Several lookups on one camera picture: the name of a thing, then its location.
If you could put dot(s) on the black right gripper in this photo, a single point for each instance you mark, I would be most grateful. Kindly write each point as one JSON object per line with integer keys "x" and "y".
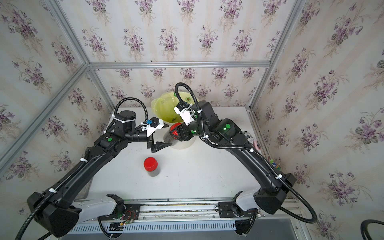
{"x": 185, "y": 128}

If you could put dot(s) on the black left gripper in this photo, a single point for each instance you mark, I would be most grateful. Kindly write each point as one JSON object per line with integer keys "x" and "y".
{"x": 158, "y": 146}

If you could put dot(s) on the red-lid tea jar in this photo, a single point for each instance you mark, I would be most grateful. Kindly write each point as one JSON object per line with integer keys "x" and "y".
{"x": 151, "y": 166}
{"x": 172, "y": 135}

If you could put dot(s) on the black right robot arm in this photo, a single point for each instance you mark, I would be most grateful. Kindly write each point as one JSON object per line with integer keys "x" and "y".
{"x": 200, "y": 120}

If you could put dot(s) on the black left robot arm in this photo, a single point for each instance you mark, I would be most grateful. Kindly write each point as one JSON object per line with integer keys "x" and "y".
{"x": 53, "y": 209}

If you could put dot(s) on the white trash bin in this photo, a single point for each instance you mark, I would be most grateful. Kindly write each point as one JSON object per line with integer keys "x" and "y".
{"x": 181, "y": 145}

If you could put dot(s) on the flag patterned can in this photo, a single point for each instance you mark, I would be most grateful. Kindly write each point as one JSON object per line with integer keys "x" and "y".
{"x": 252, "y": 141}

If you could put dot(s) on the coloured markers bundle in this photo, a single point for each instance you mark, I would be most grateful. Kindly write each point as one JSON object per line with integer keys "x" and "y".
{"x": 275, "y": 165}

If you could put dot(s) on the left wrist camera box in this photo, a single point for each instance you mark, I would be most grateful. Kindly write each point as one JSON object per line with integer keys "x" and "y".
{"x": 150, "y": 126}

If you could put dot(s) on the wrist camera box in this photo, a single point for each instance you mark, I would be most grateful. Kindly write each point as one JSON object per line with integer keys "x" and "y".
{"x": 185, "y": 113}
{"x": 150, "y": 126}

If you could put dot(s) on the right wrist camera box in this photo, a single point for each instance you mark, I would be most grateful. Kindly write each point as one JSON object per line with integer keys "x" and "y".
{"x": 185, "y": 113}

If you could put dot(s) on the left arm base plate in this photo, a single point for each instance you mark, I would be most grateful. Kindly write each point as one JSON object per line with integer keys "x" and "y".
{"x": 130, "y": 213}

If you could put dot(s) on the aluminium rail frame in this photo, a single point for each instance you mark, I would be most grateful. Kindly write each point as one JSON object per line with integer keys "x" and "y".
{"x": 153, "y": 210}

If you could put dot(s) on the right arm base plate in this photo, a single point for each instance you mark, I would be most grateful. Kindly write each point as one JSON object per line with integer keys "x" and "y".
{"x": 230, "y": 210}

